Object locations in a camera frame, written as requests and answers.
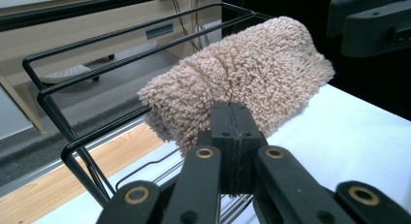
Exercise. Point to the beige fluffy towel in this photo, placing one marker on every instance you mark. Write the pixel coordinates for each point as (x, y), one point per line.
(245, 69)

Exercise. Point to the white flat device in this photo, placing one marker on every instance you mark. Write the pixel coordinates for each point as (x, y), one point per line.
(66, 73)

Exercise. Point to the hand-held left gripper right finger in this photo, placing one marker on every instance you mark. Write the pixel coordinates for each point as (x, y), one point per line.
(247, 136)

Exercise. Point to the black caster wheel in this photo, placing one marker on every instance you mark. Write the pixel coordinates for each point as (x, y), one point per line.
(110, 57)

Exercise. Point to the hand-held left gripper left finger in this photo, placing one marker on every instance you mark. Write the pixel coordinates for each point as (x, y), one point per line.
(224, 136)

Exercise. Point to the beige cabinet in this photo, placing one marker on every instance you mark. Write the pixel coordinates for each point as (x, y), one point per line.
(74, 30)

